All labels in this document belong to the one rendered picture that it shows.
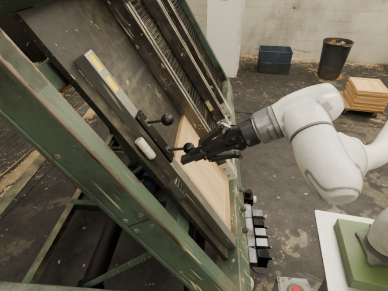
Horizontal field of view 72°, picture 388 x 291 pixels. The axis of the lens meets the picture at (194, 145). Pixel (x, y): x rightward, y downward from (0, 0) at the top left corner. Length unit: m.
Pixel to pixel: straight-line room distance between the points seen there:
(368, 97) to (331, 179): 3.85
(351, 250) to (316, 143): 0.97
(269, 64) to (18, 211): 4.59
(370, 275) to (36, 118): 1.39
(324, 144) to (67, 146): 0.55
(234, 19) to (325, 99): 4.38
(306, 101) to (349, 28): 6.00
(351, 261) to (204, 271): 0.79
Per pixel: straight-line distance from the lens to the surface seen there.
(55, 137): 0.64
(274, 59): 5.53
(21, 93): 0.62
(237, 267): 1.21
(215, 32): 5.08
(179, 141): 1.11
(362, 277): 1.47
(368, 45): 6.86
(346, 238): 1.57
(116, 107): 0.84
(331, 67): 5.62
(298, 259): 2.41
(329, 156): 0.61
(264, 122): 0.70
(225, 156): 0.77
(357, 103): 4.45
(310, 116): 0.67
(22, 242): 2.74
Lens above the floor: 1.94
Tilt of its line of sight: 36 degrees down
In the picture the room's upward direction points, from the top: straight up
